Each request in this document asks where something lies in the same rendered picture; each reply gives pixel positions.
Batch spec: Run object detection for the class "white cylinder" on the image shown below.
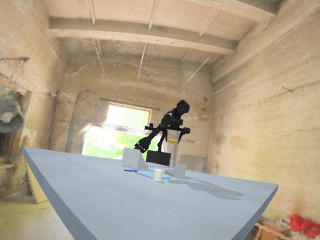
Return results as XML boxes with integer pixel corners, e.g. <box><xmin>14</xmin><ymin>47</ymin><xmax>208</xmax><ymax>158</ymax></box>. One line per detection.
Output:
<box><xmin>152</xmin><ymin>169</ymin><xmax>164</xmax><ymax>182</ymax></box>

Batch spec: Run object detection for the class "light blue flat mat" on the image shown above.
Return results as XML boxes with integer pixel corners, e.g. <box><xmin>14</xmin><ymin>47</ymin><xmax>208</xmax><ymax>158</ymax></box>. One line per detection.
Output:
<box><xmin>134</xmin><ymin>172</ymin><xmax>171</xmax><ymax>179</ymax></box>

